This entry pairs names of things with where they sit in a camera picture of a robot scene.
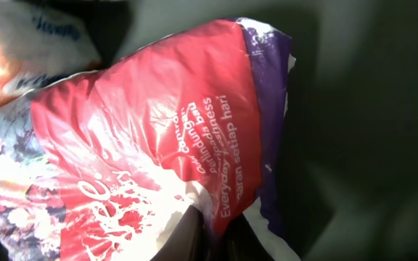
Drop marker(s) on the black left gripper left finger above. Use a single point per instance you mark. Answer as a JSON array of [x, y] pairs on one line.
[[187, 241]]

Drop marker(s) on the orange tissue pack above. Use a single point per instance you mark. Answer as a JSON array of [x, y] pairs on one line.
[[40, 45]]

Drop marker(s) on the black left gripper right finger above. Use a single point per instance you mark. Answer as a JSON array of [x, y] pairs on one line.
[[241, 243]]

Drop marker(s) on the red purple pad pack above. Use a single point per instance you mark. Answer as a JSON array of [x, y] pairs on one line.
[[102, 165]]

